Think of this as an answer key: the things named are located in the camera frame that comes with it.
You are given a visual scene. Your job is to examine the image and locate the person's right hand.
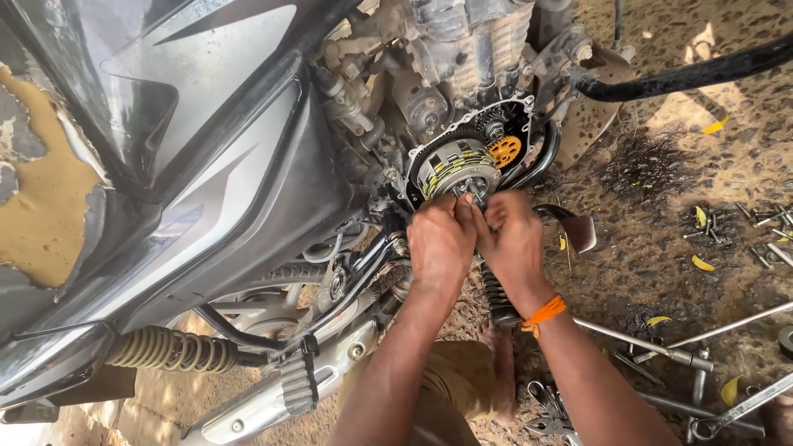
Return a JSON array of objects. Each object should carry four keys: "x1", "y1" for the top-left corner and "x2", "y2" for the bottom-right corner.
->
[{"x1": 475, "y1": 190, "x2": 556, "y2": 318}]

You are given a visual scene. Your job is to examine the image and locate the person's left hand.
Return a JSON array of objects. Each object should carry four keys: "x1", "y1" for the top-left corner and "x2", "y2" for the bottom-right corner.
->
[{"x1": 406, "y1": 192, "x2": 478, "y2": 291}]

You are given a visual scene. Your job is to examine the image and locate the motorcycle clutch assembly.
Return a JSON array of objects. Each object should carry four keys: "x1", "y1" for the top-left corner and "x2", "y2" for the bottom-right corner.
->
[{"x1": 415, "y1": 138, "x2": 502, "y2": 205}]

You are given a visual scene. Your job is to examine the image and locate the orange gear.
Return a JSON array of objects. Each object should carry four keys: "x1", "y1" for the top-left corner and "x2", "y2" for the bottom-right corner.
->
[{"x1": 487, "y1": 135, "x2": 523, "y2": 170}]

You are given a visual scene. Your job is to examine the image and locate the black brake pedal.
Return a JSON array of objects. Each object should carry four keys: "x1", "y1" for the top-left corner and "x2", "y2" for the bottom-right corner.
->
[{"x1": 533, "y1": 204, "x2": 597, "y2": 255}]

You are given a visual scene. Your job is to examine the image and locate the black rubber footpeg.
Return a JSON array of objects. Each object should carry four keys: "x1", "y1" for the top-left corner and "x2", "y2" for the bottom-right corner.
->
[{"x1": 480, "y1": 260, "x2": 522, "y2": 329}]

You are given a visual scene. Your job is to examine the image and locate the orange wrist thread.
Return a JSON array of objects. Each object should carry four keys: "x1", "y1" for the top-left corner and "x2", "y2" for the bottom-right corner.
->
[{"x1": 520, "y1": 295, "x2": 568, "y2": 339}]

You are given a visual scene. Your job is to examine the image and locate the dusty metal engine plate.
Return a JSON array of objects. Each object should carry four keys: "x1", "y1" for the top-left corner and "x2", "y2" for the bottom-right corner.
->
[{"x1": 553, "y1": 42, "x2": 637, "y2": 172}]

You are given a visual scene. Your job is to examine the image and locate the person's bare foot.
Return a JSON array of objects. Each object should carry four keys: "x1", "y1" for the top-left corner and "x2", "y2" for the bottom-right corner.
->
[{"x1": 475, "y1": 318, "x2": 519, "y2": 426}]

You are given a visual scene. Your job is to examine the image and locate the dusty motorcycle engine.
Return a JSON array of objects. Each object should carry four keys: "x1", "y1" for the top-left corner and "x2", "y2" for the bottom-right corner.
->
[{"x1": 309, "y1": 0, "x2": 596, "y2": 214}]

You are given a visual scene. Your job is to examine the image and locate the person's brown shorts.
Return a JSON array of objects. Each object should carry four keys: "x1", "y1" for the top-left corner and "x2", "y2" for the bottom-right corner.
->
[{"x1": 337, "y1": 340, "x2": 516, "y2": 446}]

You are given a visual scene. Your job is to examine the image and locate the steel pliers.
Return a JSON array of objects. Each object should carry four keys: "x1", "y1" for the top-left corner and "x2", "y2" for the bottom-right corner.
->
[{"x1": 524, "y1": 380, "x2": 578, "y2": 437}]

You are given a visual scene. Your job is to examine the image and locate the small dark hand tool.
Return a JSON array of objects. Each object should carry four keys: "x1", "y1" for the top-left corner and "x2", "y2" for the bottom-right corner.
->
[{"x1": 613, "y1": 349, "x2": 667, "y2": 389}]

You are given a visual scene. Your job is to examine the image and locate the black crash guard tube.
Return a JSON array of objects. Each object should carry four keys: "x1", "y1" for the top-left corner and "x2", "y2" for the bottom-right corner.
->
[{"x1": 572, "y1": 33, "x2": 793, "y2": 104}]

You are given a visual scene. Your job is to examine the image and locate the motorcycle rear wheel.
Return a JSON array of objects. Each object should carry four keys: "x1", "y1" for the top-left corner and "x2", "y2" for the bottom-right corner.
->
[{"x1": 209, "y1": 263, "x2": 413, "y2": 349}]

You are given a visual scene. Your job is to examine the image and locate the long thin steel rod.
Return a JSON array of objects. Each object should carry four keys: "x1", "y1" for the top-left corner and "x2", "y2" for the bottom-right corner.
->
[{"x1": 632, "y1": 301, "x2": 793, "y2": 365}]

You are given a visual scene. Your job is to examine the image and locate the pile of bolts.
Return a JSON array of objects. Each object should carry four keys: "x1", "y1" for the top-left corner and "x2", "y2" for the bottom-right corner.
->
[{"x1": 681, "y1": 201, "x2": 793, "y2": 271}]

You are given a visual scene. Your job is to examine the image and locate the ribbed pillion footpeg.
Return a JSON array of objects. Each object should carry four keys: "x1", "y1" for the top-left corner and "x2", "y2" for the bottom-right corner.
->
[{"x1": 278, "y1": 334, "x2": 321, "y2": 417}]

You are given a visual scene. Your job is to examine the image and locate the chrome exhaust muffler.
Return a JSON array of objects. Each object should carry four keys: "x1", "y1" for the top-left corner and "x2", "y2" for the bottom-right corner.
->
[{"x1": 178, "y1": 318, "x2": 380, "y2": 446}]

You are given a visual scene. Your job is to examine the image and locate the black motorcycle body panel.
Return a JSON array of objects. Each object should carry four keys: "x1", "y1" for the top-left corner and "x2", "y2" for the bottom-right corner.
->
[{"x1": 0, "y1": 0, "x2": 375, "y2": 397}]

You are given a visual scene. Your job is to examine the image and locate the chrome combination spanner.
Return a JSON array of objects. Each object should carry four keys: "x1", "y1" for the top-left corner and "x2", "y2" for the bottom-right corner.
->
[{"x1": 690, "y1": 372, "x2": 793, "y2": 442}]

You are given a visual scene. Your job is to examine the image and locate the rear shock absorber spring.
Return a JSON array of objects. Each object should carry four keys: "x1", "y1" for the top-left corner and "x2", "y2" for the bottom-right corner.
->
[{"x1": 104, "y1": 325, "x2": 240, "y2": 375}]

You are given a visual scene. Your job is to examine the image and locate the torn motorcycle seat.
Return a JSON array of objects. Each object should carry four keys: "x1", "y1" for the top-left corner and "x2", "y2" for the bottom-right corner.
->
[{"x1": 0, "y1": 59, "x2": 114, "y2": 348}]

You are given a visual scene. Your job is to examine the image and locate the steel T-handle socket wrench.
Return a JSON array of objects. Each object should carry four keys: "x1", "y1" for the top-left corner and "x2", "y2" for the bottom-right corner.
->
[{"x1": 572, "y1": 316, "x2": 715, "y2": 373}]

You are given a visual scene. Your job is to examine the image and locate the grey T-handle wrench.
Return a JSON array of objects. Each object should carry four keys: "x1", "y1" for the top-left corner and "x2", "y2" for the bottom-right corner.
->
[{"x1": 637, "y1": 347, "x2": 767, "y2": 444}]

